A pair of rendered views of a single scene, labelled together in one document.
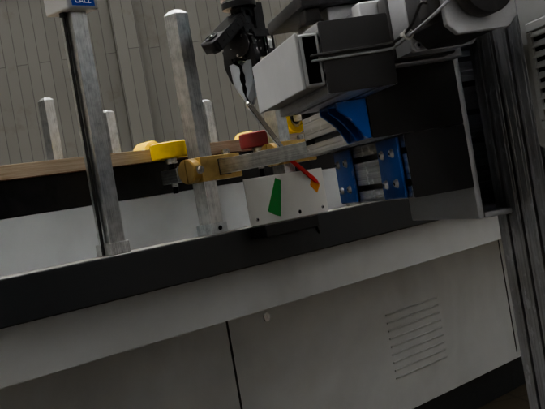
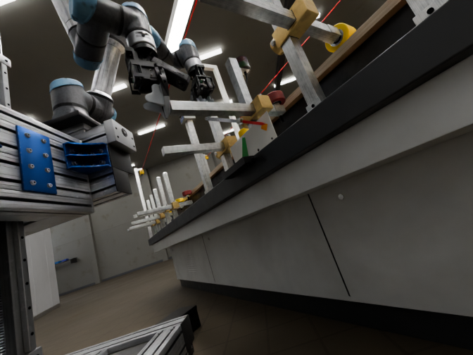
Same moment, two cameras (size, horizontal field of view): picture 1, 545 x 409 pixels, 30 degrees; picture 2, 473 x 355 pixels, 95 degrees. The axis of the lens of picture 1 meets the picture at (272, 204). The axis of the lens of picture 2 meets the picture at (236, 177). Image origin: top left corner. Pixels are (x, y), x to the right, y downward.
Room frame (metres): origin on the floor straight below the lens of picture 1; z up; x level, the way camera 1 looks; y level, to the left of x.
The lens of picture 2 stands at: (2.31, -0.78, 0.49)
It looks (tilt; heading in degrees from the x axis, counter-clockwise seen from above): 12 degrees up; 104
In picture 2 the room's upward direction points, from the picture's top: 19 degrees counter-clockwise
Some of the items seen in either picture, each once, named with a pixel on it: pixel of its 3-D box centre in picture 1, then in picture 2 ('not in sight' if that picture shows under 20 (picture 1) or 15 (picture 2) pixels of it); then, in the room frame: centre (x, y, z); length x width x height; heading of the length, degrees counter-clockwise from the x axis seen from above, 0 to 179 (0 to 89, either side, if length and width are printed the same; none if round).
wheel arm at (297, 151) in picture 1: (238, 164); (214, 147); (2.05, 0.05, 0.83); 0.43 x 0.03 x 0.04; 48
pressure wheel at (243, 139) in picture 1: (259, 154); (277, 108); (2.35, 0.01, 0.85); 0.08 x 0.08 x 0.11
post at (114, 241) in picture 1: (92, 134); (198, 156); (1.88, 0.31, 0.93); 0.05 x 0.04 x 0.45; 138
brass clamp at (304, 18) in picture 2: not in sight; (291, 28); (2.46, -0.22, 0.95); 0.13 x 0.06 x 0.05; 138
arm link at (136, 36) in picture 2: not in sight; (142, 47); (2.06, -0.32, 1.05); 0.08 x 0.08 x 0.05
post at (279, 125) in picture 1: (280, 144); (249, 112); (2.26, -0.04, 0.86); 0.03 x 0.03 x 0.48; 48
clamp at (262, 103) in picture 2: (286, 152); (255, 113); (2.27, -0.05, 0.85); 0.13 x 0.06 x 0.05; 138
